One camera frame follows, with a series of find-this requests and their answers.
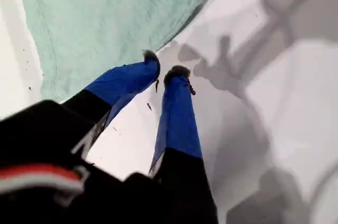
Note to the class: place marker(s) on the pale green T-shirt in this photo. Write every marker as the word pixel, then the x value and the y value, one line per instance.
pixel 92 23

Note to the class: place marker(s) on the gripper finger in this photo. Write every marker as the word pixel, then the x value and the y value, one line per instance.
pixel 179 118
pixel 124 81

